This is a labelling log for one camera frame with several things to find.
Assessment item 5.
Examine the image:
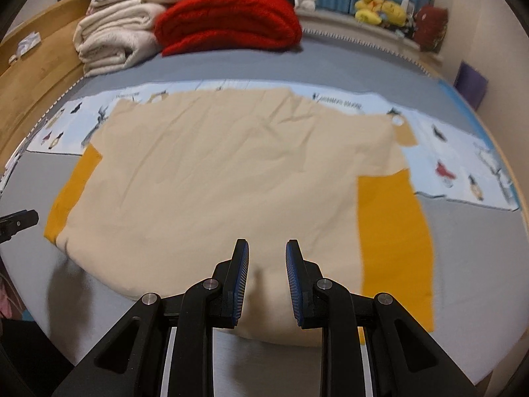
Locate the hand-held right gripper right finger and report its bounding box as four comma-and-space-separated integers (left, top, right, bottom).
285, 239, 480, 397

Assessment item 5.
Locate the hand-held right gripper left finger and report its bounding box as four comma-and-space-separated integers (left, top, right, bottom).
52, 238, 251, 397

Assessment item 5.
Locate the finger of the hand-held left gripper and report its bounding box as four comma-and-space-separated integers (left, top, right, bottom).
0, 209, 40, 245

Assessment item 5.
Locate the beige and yellow garment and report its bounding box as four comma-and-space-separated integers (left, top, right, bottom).
43, 87, 434, 346

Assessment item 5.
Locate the white paper scrap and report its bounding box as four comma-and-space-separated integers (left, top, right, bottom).
17, 31, 42, 56

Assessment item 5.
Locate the cream folded blanket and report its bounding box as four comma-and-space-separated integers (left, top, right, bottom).
73, 0, 166, 77

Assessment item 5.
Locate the light blue printed cloth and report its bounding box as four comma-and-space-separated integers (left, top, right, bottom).
25, 78, 521, 212

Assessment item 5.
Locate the red knit sweater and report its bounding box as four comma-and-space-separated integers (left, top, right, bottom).
154, 0, 303, 58

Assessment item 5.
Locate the purple box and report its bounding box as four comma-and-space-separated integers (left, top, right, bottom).
454, 61, 490, 110

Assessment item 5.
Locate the yellow plush toy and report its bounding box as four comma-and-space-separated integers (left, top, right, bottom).
354, 0, 383, 25
380, 0, 410, 27

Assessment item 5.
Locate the dark red plush toy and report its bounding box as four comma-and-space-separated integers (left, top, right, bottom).
413, 4, 449, 54

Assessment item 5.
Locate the wooden bed frame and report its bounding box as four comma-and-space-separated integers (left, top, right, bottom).
0, 0, 100, 170

